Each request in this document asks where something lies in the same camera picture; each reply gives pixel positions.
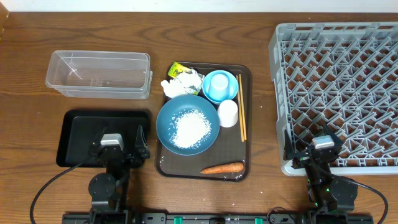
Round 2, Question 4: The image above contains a pile of white rice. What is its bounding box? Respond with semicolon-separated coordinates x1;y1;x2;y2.
170;110;212;149

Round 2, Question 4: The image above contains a light blue cup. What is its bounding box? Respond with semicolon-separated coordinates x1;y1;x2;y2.
208;74;229;101

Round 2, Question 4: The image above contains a clear plastic bin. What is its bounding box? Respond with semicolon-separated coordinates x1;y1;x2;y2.
45;50;152;100

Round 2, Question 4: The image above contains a wooden chopstick left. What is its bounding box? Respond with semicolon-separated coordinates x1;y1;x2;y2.
236;75;244;142

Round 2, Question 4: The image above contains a dark blue plate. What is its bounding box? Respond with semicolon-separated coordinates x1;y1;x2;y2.
156;95;220;156

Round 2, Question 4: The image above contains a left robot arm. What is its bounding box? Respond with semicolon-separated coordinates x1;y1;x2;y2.
88;125;150;223

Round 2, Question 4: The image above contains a yellow silver snack wrapper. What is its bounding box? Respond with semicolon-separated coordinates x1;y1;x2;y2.
167;62;191;78

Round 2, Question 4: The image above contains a grey dishwasher rack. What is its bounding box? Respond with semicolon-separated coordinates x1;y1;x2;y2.
269;22;397;175

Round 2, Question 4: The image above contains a wooden chopstick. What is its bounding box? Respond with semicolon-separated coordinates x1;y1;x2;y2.
236;75;244;142
238;74;247;141

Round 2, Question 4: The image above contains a light blue bowl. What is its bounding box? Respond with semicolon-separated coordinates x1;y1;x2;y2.
202;70;238;105

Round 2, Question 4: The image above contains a white cup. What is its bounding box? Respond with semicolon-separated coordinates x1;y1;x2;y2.
217;100;238;128

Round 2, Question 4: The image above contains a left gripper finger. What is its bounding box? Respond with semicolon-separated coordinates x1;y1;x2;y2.
92;126;108;149
134;125;148;151

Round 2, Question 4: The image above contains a black waste tray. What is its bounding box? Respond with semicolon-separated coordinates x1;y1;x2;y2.
56;110;150;167

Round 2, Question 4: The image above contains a brown serving tray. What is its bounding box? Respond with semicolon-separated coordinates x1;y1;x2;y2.
155;62;252;182

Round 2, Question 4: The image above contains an orange carrot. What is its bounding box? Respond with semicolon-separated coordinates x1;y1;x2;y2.
201;162;244;174

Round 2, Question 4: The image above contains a white tissue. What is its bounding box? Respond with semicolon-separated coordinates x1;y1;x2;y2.
161;70;205;98

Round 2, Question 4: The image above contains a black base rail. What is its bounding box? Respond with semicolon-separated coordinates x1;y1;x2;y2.
61;213;374;224

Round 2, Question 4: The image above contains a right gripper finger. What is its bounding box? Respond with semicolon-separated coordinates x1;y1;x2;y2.
323;124;344;145
283;130;296;161

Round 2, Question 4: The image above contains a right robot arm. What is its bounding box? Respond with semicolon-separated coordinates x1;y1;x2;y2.
284;126;358;224

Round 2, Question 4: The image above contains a wooden chopstick right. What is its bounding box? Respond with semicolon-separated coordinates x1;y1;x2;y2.
238;74;247;141

